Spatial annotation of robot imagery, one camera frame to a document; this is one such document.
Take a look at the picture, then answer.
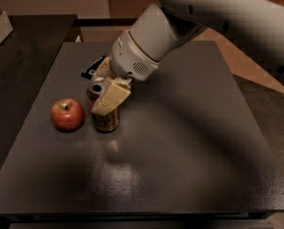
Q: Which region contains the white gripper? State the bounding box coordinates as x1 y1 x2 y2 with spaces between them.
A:
90 30 158 116

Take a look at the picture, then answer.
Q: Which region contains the orange soda can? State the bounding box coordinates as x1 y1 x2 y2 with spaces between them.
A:
87 76 119 133

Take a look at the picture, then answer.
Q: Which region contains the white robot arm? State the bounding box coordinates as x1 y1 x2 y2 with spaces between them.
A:
91 0 284 115

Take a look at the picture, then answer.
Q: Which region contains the red apple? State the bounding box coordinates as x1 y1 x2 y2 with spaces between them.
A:
51 98 85 133

